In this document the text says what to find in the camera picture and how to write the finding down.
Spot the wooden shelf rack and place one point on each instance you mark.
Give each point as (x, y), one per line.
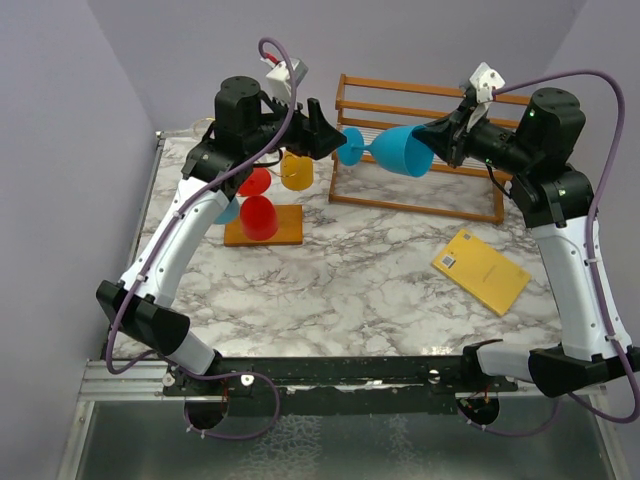
(373, 106)

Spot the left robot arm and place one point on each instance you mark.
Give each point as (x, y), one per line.
(247, 125)

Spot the blue plastic goblet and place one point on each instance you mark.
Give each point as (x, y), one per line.
(230, 213)
(395, 150)

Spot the black mounting rail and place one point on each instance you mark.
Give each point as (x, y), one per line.
(326, 386)

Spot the clear ribbed wine glass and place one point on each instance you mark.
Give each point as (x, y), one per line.
(199, 127)

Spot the yellow book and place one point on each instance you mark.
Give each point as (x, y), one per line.
(482, 271)

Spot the yellow plastic goblet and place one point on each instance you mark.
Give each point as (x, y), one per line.
(296, 172)

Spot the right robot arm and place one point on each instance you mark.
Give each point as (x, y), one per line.
(557, 203)

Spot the wooden base of glass rack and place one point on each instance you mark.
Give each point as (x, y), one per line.
(290, 230)

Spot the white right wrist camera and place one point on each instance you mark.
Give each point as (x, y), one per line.
(483, 82)

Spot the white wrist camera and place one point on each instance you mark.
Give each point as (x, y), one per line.
(483, 82)
(279, 78)

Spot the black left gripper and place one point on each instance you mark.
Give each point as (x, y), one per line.
(315, 136)

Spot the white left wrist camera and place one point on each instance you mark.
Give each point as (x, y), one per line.
(279, 78)

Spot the red plastic goblet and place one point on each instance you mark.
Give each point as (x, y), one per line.
(258, 216)

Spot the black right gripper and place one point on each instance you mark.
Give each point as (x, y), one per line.
(449, 137)

